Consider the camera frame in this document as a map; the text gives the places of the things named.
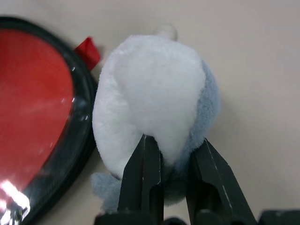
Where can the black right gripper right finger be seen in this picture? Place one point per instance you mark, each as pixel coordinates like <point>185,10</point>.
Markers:
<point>211,187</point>

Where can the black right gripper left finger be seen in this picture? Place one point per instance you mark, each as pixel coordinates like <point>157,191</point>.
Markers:
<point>140,182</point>

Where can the white and blue plush toy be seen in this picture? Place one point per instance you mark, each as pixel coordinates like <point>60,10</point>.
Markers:
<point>152,93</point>

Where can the red table tennis paddle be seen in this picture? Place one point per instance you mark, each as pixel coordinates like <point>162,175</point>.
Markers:
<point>30,105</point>

